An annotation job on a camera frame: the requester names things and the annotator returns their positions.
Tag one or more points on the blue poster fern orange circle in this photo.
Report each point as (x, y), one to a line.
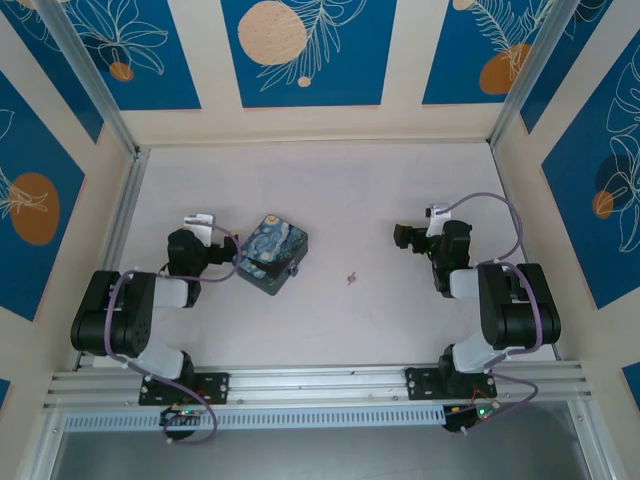
(470, 50)

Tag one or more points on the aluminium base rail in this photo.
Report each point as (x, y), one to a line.
(320, 382)

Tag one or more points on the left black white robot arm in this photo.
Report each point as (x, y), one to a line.
(112, 312)

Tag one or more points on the aluminium table side rail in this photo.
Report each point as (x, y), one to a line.
(520, 240)
(125, 210)

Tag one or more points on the blue poster dark circle leaves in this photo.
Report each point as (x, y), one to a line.
(590, 200)

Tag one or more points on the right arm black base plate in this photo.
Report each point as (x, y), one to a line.
(420, 382)

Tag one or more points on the blue poster orange circle flower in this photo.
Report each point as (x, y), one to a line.
(35, 210)

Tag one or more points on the blue poster small orange dot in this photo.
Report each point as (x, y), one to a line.
(150, 60)

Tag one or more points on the blue poster white leaf lines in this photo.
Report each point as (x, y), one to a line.
(45, 65)
(590, 45)

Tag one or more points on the blue poster peach circle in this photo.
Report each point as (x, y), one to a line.
(310, 55)

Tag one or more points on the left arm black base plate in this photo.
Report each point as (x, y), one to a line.
(220, 387)

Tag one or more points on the grey metal panel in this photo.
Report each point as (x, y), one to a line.
(320, 455)

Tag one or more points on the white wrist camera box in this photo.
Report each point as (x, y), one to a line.
(200, 225)
(437, 215)

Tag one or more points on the starry night tin box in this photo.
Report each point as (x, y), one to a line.
(272, 250)

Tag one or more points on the aluminium frame post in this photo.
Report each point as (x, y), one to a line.
(90, 75)
(530, 75)

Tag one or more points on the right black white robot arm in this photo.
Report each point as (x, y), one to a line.
(520, 310)

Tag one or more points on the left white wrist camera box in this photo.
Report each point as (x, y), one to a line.
(200, 225)

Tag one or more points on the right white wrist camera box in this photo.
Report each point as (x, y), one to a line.
(437, 215)

